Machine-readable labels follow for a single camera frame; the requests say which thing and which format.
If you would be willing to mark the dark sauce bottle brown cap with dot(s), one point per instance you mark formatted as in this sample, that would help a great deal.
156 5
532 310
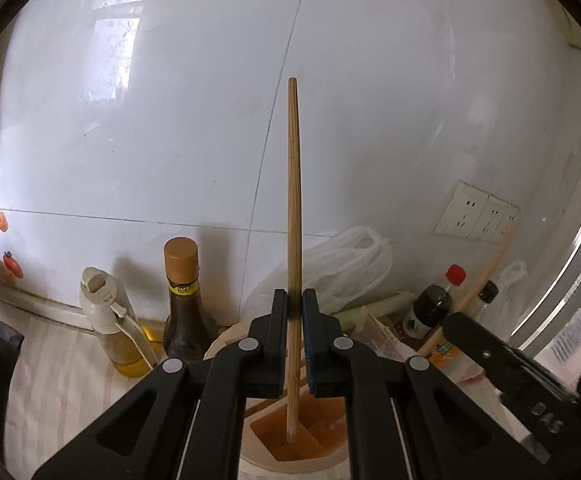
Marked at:
189 330

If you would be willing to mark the white wall socket panel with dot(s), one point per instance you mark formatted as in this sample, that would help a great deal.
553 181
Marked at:
473 214

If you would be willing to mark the light wooden chopstick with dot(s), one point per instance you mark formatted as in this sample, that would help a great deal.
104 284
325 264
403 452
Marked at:
294 261

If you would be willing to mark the white plastic bag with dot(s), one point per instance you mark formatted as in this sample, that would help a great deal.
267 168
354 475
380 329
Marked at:
341 269

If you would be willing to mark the white oil dispenser bottle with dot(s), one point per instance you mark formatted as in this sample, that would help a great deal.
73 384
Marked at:
108 309

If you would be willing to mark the red capped seasoning bottle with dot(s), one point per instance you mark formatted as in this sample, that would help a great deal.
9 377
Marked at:
433 304

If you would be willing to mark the small clear plastic bag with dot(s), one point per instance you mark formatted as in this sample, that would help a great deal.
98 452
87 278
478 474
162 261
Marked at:
511 303

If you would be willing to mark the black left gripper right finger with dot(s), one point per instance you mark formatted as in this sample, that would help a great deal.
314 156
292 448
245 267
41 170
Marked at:
340 367

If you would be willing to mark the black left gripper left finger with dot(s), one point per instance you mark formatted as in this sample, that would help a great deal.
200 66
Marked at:
250 368

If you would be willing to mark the black capped seasoning bottle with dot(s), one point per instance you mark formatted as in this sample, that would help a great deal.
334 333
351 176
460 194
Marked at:
485 298

